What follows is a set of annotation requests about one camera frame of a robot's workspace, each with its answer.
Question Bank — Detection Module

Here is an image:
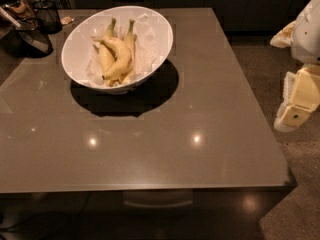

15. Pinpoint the black mesh cup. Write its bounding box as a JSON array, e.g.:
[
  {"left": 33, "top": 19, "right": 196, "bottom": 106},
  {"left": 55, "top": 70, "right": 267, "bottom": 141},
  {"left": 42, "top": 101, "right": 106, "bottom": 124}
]
[{"left": 32, "top": 0, "right": 62, "bottom": 34}]

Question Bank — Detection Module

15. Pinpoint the small crumpled wrapper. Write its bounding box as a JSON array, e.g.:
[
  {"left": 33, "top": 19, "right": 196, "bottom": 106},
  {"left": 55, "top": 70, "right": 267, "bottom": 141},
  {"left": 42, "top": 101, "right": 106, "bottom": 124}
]
[{"left": 61, "top": 16, "right": 74, "bottom": 25}]

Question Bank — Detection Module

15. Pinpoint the white bowl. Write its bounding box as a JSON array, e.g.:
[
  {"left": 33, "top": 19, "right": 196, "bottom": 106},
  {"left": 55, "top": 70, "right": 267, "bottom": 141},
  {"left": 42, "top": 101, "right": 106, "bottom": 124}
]
[{"left": 61, "top": 6, "right": 173, "bottom": 94}]

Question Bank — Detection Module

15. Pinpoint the left yellow banana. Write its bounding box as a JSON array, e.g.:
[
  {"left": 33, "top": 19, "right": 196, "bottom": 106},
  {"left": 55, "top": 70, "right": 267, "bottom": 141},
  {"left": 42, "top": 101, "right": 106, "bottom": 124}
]
[{"left": 98, "top": 18, "right": 116, "bottom": 73}]

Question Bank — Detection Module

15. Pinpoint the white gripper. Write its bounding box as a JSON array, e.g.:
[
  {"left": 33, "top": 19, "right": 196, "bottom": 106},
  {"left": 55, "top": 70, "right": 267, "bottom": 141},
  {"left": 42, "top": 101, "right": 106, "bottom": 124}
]
[{"left": 270, "top": 21, "right": 320, "bottom": 132}]

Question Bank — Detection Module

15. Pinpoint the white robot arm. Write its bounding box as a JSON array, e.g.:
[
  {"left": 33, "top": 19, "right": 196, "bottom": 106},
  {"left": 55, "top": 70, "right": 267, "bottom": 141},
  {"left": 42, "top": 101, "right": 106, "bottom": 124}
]
[{"left": 270, "top": 0, "right": 320, "bottom": 132}]

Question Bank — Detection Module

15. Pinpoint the curved yellow banana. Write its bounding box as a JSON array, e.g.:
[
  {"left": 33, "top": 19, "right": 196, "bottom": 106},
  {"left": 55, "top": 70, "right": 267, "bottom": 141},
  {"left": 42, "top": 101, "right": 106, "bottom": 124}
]
[{"left": 92, "top": 37, "right": 132, "bottom": 80}]

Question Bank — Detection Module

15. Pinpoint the right yellow banana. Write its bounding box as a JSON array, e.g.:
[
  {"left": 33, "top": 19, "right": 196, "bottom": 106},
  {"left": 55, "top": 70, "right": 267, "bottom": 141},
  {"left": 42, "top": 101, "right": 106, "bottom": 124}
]
[{"left": 121, "top": 19, "right": 135, "bottom": 84}]

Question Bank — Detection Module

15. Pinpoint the white paper liner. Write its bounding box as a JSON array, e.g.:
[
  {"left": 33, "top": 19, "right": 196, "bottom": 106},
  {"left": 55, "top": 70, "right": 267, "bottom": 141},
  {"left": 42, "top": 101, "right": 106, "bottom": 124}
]
[{"left": 86, "top": 14, "right": 158, "bottom": 88}]

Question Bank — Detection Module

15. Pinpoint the dark kitchen appliance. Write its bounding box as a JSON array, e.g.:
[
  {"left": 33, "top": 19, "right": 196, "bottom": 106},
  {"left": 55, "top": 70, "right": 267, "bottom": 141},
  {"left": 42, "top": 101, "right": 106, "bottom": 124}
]
[{"left": 0, "top": 0, "right": 53, "bottom": 58}]

